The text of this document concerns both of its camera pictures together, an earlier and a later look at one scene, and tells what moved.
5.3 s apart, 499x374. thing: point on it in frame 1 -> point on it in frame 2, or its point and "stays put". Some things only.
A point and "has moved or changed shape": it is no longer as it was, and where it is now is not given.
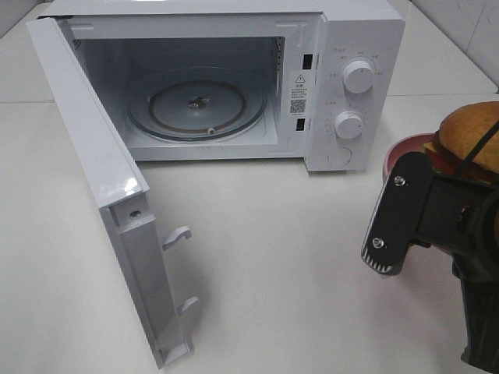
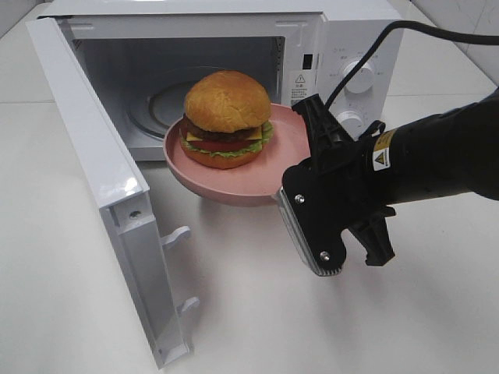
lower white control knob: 348,125 stays put
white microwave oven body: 322,83 stays put
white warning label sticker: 299,93 stays put
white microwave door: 122,198 stays put
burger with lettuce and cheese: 460,133 has moved or changed shape
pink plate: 410,144 has moved or changed shape
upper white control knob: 357,76 stays put
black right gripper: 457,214 -> 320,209
